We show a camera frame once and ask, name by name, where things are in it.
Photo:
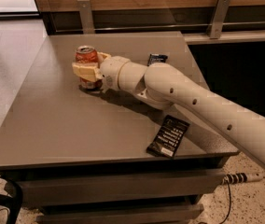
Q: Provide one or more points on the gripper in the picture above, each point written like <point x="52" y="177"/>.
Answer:
<point x="110" y="72"/>

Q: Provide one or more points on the red coke can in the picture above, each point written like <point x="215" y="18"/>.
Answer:
<point x="87" y="54"/>

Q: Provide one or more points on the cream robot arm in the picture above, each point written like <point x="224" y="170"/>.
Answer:
<point x="160" y="85"/>

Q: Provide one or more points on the dark blue snack packet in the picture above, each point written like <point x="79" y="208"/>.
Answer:
<point x="157" y="58"/>

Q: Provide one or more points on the grey drawer cabinet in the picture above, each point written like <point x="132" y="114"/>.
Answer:
<point x="55" y="129"/>

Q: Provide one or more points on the grey side shelf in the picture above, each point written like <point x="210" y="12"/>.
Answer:
<point x="226" y="37"/>

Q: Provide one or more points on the black snack bar wrapper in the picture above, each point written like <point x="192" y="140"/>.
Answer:
<point x="168" y="138"/>

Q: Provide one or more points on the upper grey drawer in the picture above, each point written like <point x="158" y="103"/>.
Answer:
<point x="111" y="188"/>

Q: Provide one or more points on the grey drawer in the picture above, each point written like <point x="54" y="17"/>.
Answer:
<point x="171" y="214"/>
<point x="111" y="188"/>

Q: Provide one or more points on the lower grey drawer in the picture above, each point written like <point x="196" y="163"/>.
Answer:
<point x="171" y="214"/>

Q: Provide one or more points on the white power strip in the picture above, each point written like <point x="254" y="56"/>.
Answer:
<point x="242" y="178"/>

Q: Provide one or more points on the left metal bracket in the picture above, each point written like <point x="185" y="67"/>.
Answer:
<point x="86" y="18"/>

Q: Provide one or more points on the metal bracket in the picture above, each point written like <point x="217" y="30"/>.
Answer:
<point x="86" y="18"/>
<point x="215" y="26"/>

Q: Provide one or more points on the right metal bracket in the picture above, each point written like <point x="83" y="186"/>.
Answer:
<point x="215" y="26"/>

